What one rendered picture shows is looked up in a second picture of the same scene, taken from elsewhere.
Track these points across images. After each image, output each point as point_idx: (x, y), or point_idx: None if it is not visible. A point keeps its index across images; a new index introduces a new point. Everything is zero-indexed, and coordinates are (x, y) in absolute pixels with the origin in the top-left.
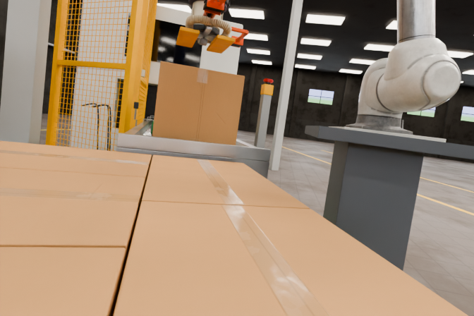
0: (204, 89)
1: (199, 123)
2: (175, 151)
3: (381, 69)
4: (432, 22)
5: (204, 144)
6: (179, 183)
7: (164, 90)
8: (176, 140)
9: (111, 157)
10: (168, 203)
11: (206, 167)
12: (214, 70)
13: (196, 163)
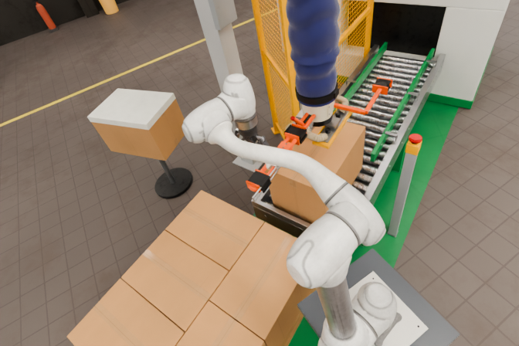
0: (296, 191)
1: (297, 205)
2: (281, 218)
3: (355, 302)
4: (337, 334)
5: (296, 222)
6: (235, 284)
7: (272, 183)
8: (280, 214)
9: (236, 230)
10: (214, 307)
11: (274, 257)
12: (300, 182)
13: (276, 246)
